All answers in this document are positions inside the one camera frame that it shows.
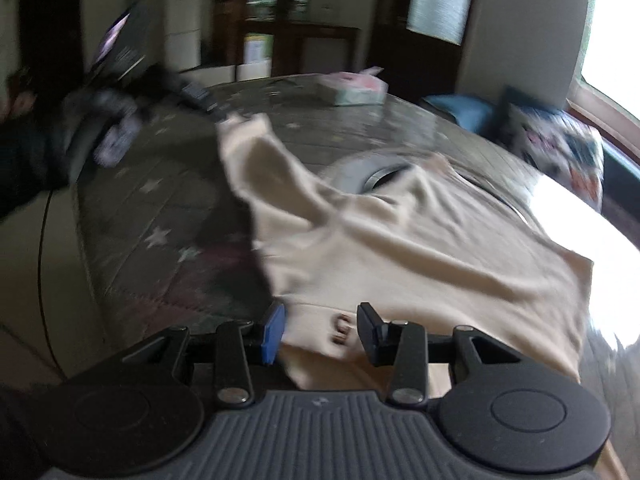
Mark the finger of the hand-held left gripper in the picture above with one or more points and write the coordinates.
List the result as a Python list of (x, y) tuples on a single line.
[(190, 92)]

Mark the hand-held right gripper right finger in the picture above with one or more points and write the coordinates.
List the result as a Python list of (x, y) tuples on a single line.
[(367, 332)]

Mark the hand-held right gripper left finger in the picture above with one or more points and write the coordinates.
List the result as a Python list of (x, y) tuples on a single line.
[(272, 332)]

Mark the cream sweatshirt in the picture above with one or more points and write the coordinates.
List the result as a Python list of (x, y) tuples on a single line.
[(400, 260)]

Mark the white refrigerator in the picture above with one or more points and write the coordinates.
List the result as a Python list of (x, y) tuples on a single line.
[(182, 25)]

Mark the green white carton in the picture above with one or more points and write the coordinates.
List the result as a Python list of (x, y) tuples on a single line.
[(257, 49)]

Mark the dark wooden display cabinet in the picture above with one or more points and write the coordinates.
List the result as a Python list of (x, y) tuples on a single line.
[(295, 35)]

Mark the pink green tissue box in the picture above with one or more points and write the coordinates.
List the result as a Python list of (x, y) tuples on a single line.
[(352, 89)]

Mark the blue sofa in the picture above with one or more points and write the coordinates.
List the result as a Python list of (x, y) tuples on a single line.
[(462, 112)]

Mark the wooden door with frosted glass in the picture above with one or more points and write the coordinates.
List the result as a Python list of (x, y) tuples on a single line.
[(435, 5)]

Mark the butterfly print cushion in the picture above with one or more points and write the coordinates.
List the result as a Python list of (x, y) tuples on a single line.
[(555, 145)]

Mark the green framed window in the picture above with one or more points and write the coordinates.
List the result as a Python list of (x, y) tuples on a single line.
[(612, 35)]

